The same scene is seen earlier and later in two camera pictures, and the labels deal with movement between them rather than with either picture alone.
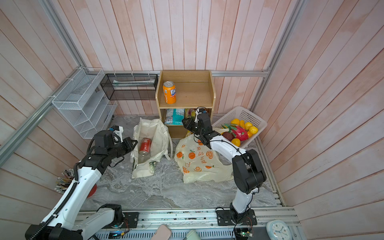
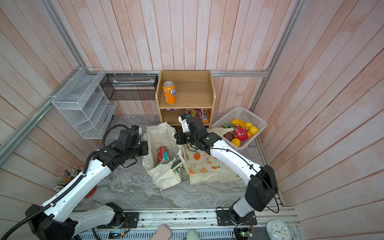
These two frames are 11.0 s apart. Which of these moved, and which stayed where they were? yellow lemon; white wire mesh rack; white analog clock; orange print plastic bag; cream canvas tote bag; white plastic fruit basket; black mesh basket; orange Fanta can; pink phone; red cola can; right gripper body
Moved: orange print plastic bag; right gripper body; cream canvas tote bag; red cola can
Stayed: yellow lemon; orange Fanta can; black mesh basket; white analog clock; pink phone; white plastic fruit basket; white wire mesh rack
